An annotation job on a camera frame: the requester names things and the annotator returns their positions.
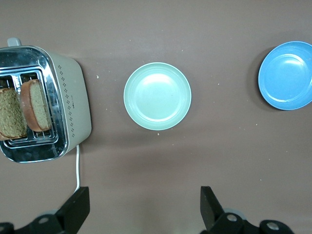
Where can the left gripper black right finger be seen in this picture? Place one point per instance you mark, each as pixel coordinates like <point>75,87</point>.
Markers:
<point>210,212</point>

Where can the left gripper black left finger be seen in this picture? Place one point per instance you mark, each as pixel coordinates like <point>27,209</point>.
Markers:
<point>73,212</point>

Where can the brown bread slice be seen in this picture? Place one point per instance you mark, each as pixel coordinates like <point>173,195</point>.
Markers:
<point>36,107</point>
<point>9,114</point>

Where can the mint green plate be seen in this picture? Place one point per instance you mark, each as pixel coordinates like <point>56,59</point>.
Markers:
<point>157,96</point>

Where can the blue plate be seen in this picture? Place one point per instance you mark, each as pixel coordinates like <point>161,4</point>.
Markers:
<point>285,75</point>

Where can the beige and chrome toaster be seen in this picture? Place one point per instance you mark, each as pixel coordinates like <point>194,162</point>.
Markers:
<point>70,102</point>

